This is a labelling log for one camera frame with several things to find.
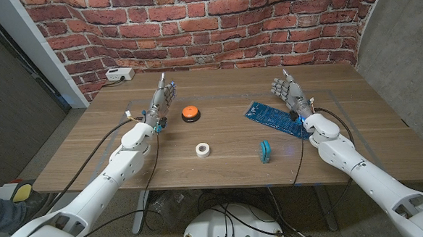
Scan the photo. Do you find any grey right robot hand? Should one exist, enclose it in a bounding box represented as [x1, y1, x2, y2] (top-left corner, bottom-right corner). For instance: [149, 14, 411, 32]
[269, 67, 315, 122]

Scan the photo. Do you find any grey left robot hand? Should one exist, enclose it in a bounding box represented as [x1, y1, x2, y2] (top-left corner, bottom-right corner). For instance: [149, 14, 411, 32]
[143, 71, 179, 129]

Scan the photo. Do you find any blue circuit board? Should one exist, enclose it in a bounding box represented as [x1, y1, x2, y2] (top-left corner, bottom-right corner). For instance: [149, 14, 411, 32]
[243, 98, 312, 144]

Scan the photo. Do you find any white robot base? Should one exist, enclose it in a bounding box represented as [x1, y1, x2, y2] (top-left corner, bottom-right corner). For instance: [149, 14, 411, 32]
[179, 200, 287, 237]

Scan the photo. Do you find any orange button with black base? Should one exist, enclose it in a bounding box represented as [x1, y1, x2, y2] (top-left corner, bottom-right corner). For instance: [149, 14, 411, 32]
[180, 104, 202, 124]

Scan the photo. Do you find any white tape roll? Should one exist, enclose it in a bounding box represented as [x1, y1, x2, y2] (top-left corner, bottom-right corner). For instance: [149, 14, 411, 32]
[194, 142, 212, 159]

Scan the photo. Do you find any white power strip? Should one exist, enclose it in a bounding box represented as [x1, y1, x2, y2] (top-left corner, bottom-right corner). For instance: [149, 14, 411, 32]
[104, 67, 136, 83]

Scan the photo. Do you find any printed brick backdrop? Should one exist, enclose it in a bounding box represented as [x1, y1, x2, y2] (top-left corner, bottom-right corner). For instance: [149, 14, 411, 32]
[20, 0, 392, 106]

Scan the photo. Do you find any clear plastic bag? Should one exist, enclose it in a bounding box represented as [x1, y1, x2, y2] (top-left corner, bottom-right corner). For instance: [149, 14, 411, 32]
[148, 189, 204, 231]

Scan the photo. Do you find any grey table leg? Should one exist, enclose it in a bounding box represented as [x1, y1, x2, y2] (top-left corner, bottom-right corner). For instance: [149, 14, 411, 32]
[130, 189, 153, 235]
[312, 184, 340, 233]

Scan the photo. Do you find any yellow and black floor object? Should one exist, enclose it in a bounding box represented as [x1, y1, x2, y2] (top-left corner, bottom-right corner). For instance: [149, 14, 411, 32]
[10, 181, 35, 203]

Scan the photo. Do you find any person's leg in jeans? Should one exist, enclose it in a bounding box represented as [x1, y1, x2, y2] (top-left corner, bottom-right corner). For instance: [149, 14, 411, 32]
[0, 189, 30, 236]

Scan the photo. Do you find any thin black left wrist cable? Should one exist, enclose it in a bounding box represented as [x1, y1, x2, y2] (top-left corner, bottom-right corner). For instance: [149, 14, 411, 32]
[62, 130, 167, 237]

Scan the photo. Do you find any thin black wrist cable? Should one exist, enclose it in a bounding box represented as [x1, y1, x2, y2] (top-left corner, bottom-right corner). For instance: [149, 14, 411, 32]
[289, 120, 308, 187]
[62, 130, 167, 237]

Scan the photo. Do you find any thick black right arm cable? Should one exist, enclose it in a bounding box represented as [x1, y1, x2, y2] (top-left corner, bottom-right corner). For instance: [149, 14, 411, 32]
[312, 104, 356, 149]

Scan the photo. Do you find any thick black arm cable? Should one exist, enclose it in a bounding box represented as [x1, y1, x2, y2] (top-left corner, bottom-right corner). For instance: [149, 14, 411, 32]
[22, 116, 149, 222]
[312, 104, 356, 149]

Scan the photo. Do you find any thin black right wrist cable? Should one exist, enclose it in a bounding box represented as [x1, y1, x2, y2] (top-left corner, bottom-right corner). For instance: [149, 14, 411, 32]
[289, 120, 308, 187]

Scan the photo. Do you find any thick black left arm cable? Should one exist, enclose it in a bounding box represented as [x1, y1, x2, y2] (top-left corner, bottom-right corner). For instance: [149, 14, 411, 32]
[22, 116, 149, 222]

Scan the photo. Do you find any white door frame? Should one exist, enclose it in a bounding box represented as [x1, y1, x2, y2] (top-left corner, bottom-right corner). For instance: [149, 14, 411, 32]
[0, 0, 91, 112]

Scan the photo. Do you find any black floor cable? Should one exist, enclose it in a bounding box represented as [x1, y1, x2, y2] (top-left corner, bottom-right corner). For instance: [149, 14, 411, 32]
[196, 187, 287, 237]

